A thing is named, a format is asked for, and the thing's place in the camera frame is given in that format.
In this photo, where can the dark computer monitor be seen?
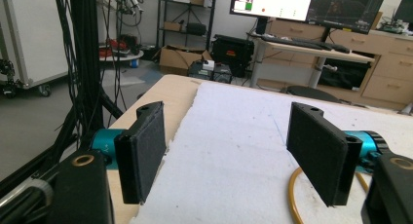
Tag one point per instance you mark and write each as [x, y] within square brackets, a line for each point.
[344, 8]

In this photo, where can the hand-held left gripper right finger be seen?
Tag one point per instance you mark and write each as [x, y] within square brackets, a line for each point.
[319, 149]

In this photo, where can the black equipment case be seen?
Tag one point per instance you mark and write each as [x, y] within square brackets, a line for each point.
[232, 53]

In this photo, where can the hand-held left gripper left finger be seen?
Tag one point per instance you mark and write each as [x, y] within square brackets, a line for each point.
[142, 152]

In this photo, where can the light wooden desk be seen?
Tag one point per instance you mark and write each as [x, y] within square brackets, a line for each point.
[324, 53]

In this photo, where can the grey electronic device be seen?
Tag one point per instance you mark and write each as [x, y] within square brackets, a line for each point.
[211, 71]

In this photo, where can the open cardboard box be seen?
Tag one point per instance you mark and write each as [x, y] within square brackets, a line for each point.
[178, 59]

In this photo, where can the round white platform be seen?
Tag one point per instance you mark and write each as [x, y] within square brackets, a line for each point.
[121, 55]

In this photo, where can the black keyboard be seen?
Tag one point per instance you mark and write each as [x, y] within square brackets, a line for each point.
[295, 43]

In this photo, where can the wooden drawer cabinet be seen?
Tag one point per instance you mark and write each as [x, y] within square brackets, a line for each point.
[386, 65]

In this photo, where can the white foam mat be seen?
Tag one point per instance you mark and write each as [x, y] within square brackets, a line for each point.
[233, 152]

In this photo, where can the black metal stand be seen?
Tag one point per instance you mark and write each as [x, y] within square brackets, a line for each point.
[84, 61]

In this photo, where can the black metal shelf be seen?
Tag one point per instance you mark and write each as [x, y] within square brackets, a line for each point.
[186, 19]

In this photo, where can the white wheeled case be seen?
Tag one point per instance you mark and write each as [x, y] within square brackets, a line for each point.
[29, 39]

